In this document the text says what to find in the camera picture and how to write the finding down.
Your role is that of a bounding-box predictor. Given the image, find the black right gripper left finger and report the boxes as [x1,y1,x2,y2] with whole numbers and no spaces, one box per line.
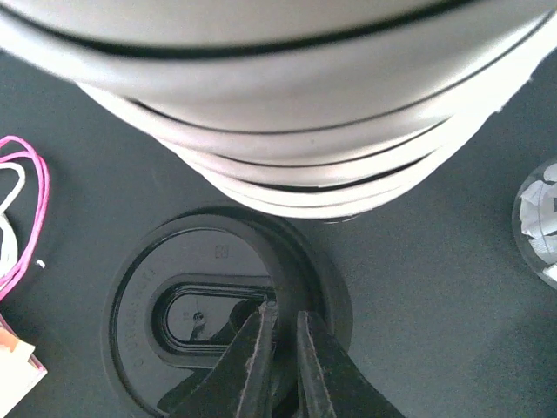
[158,301,278,417]

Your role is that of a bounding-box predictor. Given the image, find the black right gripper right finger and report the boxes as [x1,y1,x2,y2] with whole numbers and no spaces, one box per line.
[297,311,403,417]

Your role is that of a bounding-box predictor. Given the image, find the tall black lid stack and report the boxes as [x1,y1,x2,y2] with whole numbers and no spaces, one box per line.
[101,206,353,417]

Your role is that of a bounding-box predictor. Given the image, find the glass of wrapped stirrers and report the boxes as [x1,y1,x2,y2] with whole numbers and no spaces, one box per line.
[512,157,556,289]

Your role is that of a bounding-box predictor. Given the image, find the stack of white paper cups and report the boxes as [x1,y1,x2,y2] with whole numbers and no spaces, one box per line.
[1,1,556,219]

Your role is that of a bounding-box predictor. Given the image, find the coloured bag handle cords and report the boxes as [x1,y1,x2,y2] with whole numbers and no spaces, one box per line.
[0,134,51,301]

